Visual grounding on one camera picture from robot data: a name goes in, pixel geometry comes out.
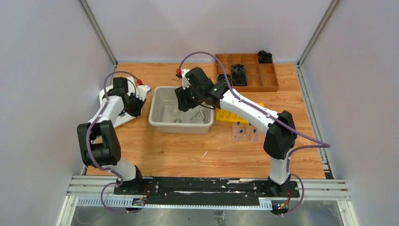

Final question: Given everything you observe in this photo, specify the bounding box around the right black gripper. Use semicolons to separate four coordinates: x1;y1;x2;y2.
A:
175;83;204;112

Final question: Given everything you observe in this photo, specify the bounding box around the white plastic lid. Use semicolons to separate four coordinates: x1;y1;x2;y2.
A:
96;76;143;127

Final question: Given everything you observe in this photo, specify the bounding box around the beige plastic bin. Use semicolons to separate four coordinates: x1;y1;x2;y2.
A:
149;86;215;134

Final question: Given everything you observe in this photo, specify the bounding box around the white clay triangle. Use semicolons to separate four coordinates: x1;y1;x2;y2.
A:
190;109;208;124

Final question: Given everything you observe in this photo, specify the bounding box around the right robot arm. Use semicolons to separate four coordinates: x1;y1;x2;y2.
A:
175;67;297;197

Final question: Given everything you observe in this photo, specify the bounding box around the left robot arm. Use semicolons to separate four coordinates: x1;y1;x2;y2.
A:
77;77;152;194

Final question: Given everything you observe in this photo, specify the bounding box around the yellow test tube rack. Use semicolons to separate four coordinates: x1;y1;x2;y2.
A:
215;108;248;123

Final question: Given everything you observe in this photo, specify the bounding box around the clear plastic tube rack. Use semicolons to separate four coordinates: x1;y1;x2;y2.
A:
231;123;262;144

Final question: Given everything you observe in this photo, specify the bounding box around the wooden compartment tray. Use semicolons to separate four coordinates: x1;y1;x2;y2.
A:
215;53;279;92

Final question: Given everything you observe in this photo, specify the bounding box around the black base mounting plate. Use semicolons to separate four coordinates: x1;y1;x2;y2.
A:
114;177;300;206

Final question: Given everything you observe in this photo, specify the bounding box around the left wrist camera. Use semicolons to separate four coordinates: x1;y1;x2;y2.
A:
135;84;152;102

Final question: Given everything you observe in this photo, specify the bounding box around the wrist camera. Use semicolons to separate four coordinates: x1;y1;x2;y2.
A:
181;69;191;90
135;84;152;102

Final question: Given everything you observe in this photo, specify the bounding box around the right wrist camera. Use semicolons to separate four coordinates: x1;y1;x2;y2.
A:
181;69;191;90

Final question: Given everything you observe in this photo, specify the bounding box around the black strap coil in tray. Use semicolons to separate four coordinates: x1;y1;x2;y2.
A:
231;64;248;87

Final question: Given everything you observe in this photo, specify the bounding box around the black strap coil corner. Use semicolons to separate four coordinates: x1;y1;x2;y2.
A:
257;50;272;64

